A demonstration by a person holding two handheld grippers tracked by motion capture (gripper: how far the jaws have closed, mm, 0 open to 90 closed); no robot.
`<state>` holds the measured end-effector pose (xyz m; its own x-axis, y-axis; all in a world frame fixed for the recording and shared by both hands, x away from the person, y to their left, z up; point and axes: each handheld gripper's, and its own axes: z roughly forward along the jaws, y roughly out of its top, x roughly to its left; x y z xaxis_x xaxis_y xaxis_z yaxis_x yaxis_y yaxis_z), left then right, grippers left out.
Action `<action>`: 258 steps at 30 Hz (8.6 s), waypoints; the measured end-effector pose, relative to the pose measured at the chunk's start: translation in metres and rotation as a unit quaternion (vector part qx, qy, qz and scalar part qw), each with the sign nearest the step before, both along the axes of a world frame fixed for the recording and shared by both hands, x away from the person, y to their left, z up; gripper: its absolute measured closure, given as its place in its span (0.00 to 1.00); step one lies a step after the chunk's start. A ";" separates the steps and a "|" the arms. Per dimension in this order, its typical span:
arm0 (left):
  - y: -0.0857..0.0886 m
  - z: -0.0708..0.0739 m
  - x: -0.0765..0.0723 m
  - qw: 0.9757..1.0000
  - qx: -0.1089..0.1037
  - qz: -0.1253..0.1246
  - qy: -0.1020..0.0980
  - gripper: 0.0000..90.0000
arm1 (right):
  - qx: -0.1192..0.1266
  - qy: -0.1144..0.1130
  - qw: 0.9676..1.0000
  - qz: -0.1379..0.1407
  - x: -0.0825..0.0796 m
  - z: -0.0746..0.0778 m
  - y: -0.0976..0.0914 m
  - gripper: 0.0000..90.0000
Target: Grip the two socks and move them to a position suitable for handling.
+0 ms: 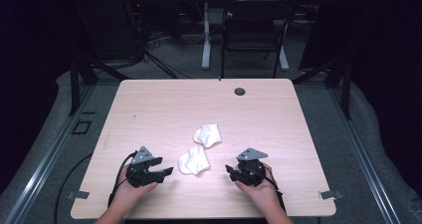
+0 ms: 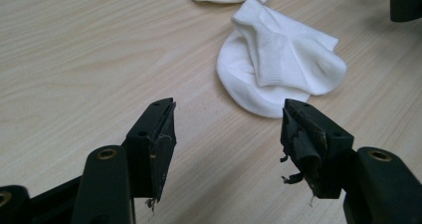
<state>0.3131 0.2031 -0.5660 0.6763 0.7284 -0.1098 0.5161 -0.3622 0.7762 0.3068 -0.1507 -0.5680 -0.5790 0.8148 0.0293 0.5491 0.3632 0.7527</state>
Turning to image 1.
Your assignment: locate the black floor cable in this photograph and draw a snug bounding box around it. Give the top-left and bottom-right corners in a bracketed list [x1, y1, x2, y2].
[53, 152, 95, 224]

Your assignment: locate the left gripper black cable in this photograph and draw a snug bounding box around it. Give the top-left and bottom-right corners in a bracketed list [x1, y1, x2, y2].
[106, 150, 139, 208]

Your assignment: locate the person's right hand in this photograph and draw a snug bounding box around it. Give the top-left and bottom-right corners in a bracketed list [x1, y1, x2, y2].
[234, 163, 284, 216]

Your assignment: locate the black metal stand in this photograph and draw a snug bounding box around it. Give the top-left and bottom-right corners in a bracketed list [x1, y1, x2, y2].
[292, 56, 353, 120]
[67, 49, 131, 117]

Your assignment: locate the aluminium floor rail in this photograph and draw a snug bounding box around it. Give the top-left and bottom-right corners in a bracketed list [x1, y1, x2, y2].
[327, 87, 404, 224]
[2, 84, 98, 224]

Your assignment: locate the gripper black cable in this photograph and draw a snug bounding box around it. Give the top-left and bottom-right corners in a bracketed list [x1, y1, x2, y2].
[106, 150, 139, 208]
[264, 165, 287, 213]

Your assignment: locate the white cloth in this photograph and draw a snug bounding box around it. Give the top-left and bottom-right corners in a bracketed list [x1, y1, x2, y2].
[193, 122, 223, 149]
[177, 145, 211, 176]

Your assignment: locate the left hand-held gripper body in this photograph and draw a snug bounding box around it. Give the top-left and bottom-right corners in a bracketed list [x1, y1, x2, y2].
[125, 145, 159, 188]

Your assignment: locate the black folding chair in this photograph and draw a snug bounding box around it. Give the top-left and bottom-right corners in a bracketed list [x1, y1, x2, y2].
[220, 0, 297, 80]

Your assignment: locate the person's left hand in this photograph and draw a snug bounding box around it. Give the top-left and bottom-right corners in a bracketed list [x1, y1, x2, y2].
[112, 165, 159, 215]

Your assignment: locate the white desk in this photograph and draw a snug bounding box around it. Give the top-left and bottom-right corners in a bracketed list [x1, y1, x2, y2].
[182, 0, 328, 72]

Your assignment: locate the bundle of black cables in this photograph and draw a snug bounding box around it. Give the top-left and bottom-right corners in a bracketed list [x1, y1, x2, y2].
[122, 0, 192, 80]

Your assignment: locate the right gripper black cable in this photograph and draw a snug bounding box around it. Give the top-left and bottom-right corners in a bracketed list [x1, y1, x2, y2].
[264, 165, 287, 213]

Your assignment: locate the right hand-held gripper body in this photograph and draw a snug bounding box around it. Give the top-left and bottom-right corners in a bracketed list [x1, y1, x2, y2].
[232, 146, 269, 188]

